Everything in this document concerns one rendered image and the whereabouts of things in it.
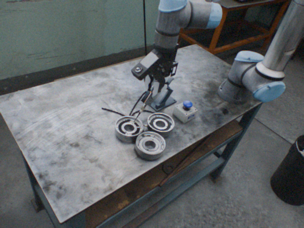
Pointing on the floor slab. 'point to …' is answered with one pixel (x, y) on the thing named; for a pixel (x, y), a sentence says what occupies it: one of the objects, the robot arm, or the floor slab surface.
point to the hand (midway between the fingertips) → (150, 95)
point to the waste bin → (291, 175)
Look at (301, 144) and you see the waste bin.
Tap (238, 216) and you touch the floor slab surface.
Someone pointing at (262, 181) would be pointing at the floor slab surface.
